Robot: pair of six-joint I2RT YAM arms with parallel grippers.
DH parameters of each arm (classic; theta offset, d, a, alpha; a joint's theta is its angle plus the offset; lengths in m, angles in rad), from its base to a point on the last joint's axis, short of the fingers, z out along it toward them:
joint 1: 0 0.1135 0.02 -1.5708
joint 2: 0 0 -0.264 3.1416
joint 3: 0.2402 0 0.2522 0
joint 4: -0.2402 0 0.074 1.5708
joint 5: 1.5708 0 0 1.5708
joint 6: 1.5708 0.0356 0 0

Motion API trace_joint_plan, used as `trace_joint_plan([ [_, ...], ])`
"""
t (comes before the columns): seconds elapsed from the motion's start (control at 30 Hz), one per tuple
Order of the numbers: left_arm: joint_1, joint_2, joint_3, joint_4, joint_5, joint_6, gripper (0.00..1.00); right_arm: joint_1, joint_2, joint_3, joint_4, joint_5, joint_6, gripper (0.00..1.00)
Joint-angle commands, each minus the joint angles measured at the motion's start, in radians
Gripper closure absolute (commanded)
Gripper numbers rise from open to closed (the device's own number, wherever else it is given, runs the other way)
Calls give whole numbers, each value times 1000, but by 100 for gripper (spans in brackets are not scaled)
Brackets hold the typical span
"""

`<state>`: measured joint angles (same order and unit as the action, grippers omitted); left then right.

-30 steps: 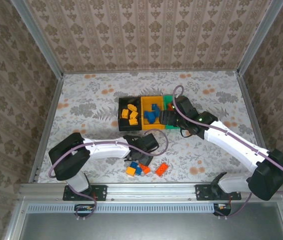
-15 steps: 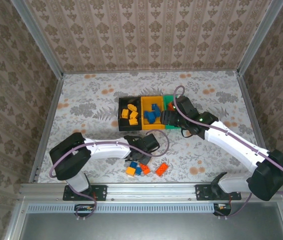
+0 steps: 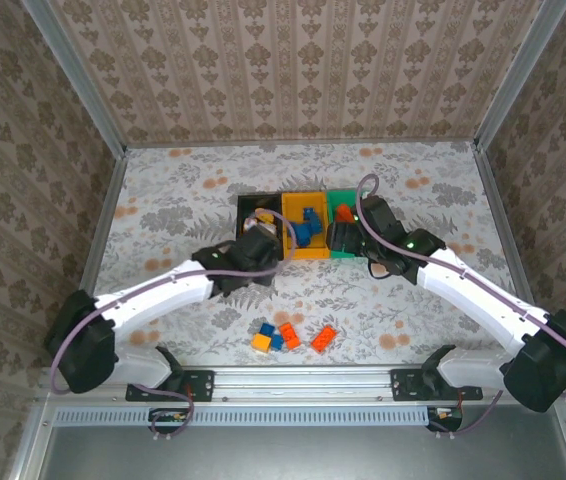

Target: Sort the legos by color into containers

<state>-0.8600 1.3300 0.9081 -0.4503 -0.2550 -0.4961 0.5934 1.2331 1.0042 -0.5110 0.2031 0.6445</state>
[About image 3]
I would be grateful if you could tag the yellow square lego brick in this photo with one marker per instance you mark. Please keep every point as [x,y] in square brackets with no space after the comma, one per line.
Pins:
[264,217]
[261,343]

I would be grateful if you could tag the blue square lego brick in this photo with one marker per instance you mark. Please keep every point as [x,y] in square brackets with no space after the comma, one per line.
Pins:
[309,214]
[315,226]
[300,236]
[266,329]
[277,342]

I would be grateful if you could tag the orange long lego brick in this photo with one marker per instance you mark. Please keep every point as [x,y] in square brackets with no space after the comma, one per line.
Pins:
[290,336]
[323,339]
[344,214]

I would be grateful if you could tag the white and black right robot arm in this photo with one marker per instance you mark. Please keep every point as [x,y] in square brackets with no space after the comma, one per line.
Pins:
[483,295]

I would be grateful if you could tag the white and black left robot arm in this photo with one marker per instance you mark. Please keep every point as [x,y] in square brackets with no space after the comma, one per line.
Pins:
[153,295]

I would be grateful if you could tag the black plastic storage bin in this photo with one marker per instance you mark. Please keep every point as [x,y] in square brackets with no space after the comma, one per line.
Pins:
[248,202]

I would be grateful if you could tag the orange plastic storage bin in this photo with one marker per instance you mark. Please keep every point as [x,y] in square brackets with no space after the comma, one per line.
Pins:
[293,200]

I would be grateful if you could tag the green plastic storage bin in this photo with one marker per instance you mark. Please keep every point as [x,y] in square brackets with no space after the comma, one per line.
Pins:
[335,196]

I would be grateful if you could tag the fern and flower print tablecloth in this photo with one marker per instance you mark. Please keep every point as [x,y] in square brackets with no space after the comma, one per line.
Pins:
[188,200]

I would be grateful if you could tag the grey metal sheet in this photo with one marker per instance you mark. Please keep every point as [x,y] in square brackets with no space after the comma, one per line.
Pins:
[313,455]

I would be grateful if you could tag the aluminium rear rail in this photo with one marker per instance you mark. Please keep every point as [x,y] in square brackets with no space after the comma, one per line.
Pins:
[303,143]

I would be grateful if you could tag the aluminium side rail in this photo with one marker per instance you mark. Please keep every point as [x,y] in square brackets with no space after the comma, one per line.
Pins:
[500,220]
[105,220]

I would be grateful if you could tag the aluminium mounting rail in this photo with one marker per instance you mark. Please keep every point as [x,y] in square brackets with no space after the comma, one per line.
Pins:
[303,385]

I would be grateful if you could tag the aluminium frame post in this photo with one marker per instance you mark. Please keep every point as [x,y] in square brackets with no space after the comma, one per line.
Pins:
[73,80]
[518,75]

